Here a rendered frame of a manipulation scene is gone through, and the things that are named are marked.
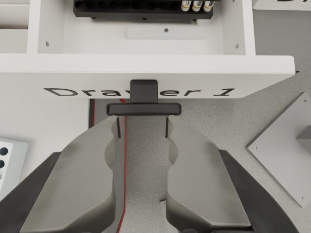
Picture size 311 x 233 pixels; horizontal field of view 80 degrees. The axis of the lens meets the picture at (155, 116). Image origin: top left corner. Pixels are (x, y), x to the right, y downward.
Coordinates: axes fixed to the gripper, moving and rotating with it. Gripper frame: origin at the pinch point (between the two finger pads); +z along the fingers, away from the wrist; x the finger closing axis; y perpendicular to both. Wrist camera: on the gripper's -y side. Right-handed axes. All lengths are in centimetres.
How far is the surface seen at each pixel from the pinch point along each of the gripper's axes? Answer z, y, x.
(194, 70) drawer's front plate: 5.5, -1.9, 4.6
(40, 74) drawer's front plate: 5.8, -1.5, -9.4
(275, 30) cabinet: 30.6, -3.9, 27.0
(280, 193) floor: 60, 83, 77
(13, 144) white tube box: 12.3, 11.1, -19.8
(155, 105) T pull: 5.1, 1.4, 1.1
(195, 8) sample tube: 15.6, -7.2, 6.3
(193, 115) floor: 85, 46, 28
